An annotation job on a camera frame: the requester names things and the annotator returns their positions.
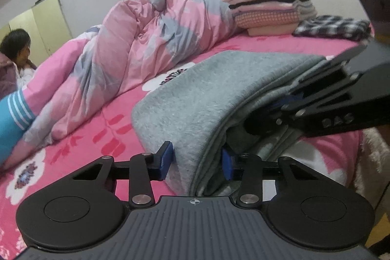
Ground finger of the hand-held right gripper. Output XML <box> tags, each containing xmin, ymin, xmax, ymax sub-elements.
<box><xmin>243</xmin><ymin>88</ymin><xmax>362</xmax><ymax>136</ymax></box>
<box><xmin>288</xmin><ymin>45</ymin><xmax>368</xmax><ymax>96</ymax></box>

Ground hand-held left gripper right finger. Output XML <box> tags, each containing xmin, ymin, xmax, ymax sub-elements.
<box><xmin>221</xmin><ymin>147</ymin><xmax>314</xmax><ymax>210</ymax></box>

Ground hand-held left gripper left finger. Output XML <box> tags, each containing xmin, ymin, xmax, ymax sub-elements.
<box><xmin>71</xmin><ymin>141</ymin><xmax>174</xmax><ymax>209</ymax></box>

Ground grey sweatpants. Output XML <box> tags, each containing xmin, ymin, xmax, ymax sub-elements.
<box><xmin>132</xmin><ymin>50</ymin><xmax>329</xmax><ymax>197</ymax></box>

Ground black white plaid folded garment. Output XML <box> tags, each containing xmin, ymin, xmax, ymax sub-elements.
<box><xmin>292</xmin><ymin>14</ymin><xmax>373</xmax><ymax>42</ymax></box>

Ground pink floral blanket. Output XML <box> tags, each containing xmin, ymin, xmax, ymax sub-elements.
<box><xmin>0</xmin><ymin>30</ymin><xmax>376</xmax><ymax>260</ymax></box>

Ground plain pink folded garment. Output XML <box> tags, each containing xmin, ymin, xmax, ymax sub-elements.
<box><xmin>246</xmin><ymin>22</ymin><xmax>301</xmax><ymax>37</ymax></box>

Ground beige fluffy rug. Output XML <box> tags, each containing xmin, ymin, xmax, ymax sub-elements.
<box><xmin>353</xmin><ymin>126</ymin><xmax>390</xmax><ymax>215</ymax></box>

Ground pink checked folded garment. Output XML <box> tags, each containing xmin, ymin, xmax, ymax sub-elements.
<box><xmin>234</xmin><ymin>10</ymin><xmax>303</xmax><ymax>29</ymax></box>

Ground black trimmed white folded garment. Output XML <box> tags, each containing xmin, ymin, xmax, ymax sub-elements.
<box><xmin>228</xmin><ymin>0</ymin><xmax>317</xmax><ymax>20</ymax></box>

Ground pink grey floral duvet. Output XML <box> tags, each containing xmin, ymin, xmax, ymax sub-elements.
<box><xmin>4</xmin><ymin>0</ymin><xmax>245</xmax><ymax>170</ymax></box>

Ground blue striped pillow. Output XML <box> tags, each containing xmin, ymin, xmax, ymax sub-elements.
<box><xmin>0</xmin><ymin>31</ymin><xmax>106</xmax><ymax>168</ymax></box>

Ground pale yellow wardrobe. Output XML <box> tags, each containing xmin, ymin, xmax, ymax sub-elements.
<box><xmin>0</xmin><ymin>0</ymin><xmax>74</xmax><ymax>66</ymax></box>

